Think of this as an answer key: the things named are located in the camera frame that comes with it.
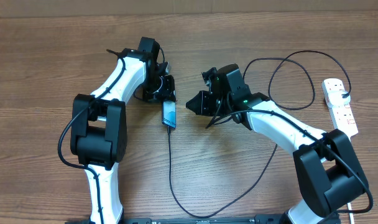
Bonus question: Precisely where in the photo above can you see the blue Galaxy smartphone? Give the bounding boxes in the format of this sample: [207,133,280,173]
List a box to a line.
[162,101,176,128]

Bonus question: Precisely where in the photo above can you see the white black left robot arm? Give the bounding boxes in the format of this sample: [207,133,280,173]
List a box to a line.
[67,37,176,223]

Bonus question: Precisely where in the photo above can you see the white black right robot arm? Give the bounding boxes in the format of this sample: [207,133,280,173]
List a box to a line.
[186,63,372,223]

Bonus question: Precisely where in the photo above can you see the white charger adapter plug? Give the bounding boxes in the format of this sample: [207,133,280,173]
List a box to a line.
[325,90,351,108]

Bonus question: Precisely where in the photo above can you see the white power strip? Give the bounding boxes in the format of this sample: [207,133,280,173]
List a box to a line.
[321,78,358,138]

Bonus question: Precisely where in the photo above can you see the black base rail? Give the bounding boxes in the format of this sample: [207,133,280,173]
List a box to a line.
[64,213,341,224]

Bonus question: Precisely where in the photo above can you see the white power strip cord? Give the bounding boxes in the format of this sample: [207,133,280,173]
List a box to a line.
[346,202,355,224]

